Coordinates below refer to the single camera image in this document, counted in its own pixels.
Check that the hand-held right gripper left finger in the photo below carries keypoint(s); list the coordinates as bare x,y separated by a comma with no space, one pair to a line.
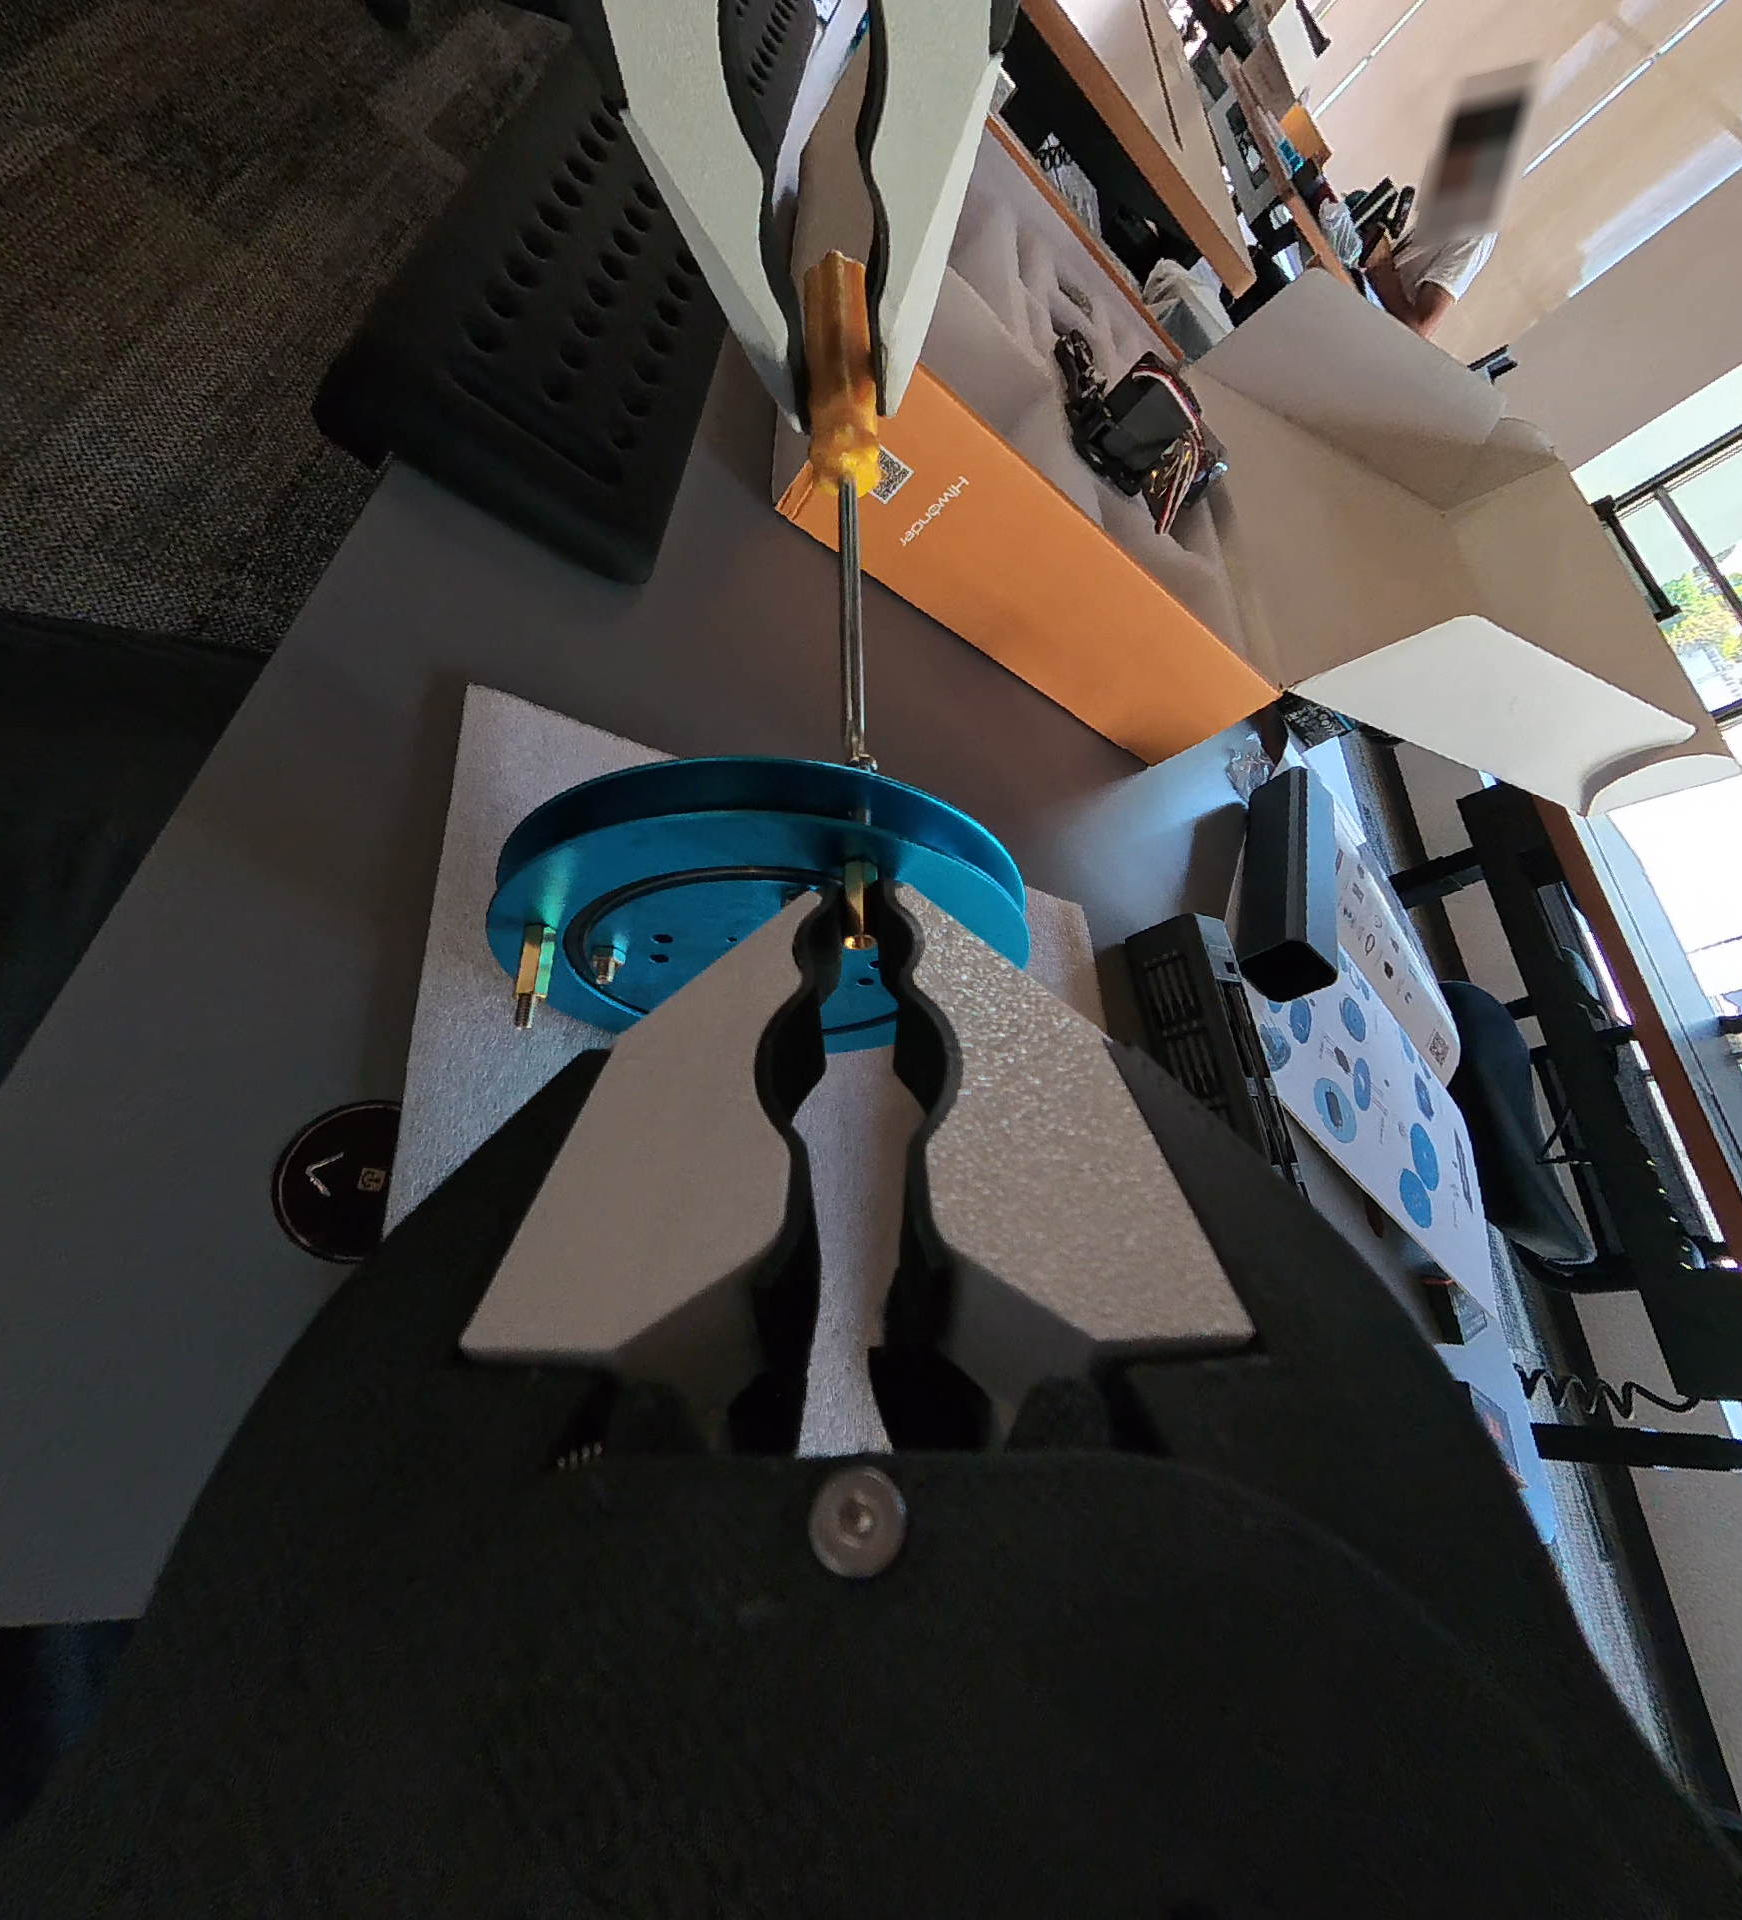
648,1201

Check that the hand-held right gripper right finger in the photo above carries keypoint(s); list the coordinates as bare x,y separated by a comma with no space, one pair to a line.
1081,1201

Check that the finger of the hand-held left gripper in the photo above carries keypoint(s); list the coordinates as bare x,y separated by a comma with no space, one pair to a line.
947,151
692,151

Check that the blue round metal turntable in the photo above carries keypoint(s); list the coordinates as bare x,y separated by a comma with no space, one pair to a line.
631,841

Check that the black servo robot arm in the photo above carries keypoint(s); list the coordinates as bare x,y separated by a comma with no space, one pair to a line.
1141,428

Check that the wooden table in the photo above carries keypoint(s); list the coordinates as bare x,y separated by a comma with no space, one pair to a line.
1110,92

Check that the white foam sheet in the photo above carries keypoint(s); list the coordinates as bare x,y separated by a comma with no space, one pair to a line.
483,1081

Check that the black screwdriver bit case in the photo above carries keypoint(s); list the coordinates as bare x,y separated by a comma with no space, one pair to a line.
1201,1020

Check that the black perforated foam pad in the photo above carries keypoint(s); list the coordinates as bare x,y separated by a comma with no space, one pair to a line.
540,346

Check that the printed instruction sheet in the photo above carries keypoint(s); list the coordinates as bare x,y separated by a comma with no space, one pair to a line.
1381,1110

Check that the black rectangular case sleeve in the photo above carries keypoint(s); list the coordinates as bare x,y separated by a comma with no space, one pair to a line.
1284,885

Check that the dark blue office chair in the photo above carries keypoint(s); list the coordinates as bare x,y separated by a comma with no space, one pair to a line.
1501,1110

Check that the clear plastic bag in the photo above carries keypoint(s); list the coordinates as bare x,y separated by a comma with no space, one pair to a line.
1248,770

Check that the orange cardboard box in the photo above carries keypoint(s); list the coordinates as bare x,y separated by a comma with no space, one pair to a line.
1081,601

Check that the person's jeans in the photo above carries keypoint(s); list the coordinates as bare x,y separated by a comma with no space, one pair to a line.
30,841

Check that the brown table with black frame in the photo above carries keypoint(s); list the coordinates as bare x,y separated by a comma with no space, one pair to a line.
1606,1081

